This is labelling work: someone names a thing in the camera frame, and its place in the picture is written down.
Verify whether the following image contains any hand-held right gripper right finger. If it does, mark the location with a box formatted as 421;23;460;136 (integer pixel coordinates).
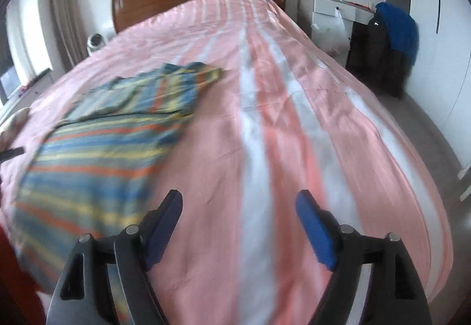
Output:
295;190;433;325

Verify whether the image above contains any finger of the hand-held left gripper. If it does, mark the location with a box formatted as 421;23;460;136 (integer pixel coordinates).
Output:
0;146;26;164

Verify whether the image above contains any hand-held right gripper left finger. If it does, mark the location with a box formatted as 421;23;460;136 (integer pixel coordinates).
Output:
46;190;184;325

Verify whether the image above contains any striped knit shirt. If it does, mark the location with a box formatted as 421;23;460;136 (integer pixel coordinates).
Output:
13;62;225;285

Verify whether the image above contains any striped pillow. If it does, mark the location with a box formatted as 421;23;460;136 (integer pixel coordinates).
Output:
0;107;32;152

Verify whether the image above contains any white windowsill cabinet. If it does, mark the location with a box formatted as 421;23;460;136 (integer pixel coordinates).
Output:
0;67;56;116

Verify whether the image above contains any window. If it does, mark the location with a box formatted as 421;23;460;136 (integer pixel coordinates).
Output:
0;0;23;105

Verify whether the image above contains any pink striped bed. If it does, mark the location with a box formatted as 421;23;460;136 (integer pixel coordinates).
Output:
0;0;455;325

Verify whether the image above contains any beige curtain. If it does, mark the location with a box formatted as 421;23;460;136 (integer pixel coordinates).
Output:
49;0;87;72

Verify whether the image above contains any white plastic bag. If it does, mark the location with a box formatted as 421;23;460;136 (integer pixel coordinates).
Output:
312;10;348;55

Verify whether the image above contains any blue jacket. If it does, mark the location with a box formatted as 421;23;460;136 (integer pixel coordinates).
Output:
374;2;420;66

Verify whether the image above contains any white desk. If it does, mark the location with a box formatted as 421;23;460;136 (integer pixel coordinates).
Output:
297;0;376;53

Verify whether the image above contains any white wardrobe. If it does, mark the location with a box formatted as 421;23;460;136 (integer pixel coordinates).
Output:
384;0;471;134

